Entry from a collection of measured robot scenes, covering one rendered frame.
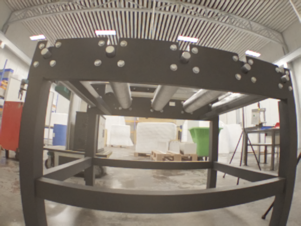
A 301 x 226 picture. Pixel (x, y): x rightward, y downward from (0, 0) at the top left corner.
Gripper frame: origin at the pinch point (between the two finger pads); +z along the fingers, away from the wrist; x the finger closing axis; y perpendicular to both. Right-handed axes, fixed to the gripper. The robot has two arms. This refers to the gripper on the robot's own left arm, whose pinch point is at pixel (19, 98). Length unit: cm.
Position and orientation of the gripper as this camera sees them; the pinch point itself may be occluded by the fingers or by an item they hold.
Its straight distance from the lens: 306.6
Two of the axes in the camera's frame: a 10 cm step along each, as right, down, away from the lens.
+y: -8.9, -1.2, -4.4
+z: -0.5, 9.8, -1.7
